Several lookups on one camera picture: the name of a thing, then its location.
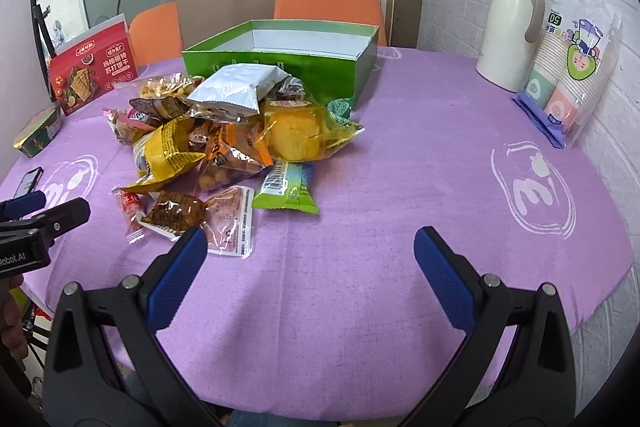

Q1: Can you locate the yellow snack bag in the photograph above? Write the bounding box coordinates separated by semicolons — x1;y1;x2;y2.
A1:
120;116;205;194

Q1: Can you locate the brown meat clear pack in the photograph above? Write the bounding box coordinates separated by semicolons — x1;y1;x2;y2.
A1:
134;185;254;259

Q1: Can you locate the yellow waffle snack pack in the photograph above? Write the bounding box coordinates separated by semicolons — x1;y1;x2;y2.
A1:
139;72;205;100

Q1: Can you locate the white foil snack bag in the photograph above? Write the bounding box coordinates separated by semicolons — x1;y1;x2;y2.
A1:
188;63;288;119

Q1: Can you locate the green blue snack pack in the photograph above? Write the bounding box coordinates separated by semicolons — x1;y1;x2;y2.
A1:
253;161;319;216

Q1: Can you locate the yellow clear cake pack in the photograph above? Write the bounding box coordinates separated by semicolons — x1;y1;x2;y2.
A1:
258;100;364;164

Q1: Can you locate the green peas pack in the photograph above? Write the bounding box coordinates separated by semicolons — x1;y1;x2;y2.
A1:
326;98;357;128

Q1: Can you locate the orange snack pack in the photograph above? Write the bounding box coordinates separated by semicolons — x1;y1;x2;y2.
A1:
196;120;273;192

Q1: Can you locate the person's left hand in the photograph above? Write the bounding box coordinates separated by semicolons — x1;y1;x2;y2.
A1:
1;293;28;361

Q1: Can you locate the black smartphone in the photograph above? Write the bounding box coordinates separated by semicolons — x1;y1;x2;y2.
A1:
14;167;43;198

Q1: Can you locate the small red sausage pack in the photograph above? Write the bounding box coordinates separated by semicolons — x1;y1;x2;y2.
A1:
113;188;144;244

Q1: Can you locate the small green tin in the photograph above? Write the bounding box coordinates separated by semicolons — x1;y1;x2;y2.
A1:
13;103;63;158

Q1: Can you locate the pink snack pack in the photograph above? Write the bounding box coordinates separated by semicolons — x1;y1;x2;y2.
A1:
103;108;160;145

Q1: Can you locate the red cracker box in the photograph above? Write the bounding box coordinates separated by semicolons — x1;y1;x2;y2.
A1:
49;14;138;116

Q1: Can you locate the purple tablecloth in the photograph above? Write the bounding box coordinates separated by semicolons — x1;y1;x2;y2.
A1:
0;45;636;423

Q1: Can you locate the left orange chair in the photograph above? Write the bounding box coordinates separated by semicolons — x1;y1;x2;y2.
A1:
129;2;183;66

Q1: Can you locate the orange chair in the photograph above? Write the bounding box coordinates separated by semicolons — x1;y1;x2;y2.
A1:
129;2;183;66
273;0;387;46

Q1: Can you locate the paper cups pack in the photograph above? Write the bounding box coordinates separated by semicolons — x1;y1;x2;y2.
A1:
514;0;623;148

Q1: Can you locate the green cardboard box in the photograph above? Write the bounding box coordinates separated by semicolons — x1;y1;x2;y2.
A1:
182;20;378;107

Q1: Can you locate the white thermos jug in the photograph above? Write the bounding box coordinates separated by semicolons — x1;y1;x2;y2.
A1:
476;0;546;92

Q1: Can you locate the right orange chair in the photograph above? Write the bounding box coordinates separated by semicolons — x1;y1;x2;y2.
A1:
273;0;387;46

